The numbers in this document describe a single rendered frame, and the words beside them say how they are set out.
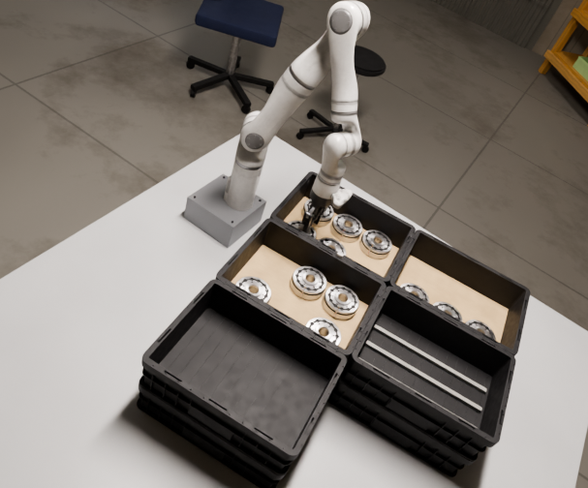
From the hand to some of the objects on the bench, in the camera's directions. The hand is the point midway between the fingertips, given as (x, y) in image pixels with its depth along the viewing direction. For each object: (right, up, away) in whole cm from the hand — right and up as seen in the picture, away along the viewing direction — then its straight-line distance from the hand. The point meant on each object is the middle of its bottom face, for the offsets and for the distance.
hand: (311, 224), depth 170 cm
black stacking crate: (+26, -51, -14) cm, 59 cm away
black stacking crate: (-22, -48, -29) cm, 60 cm away
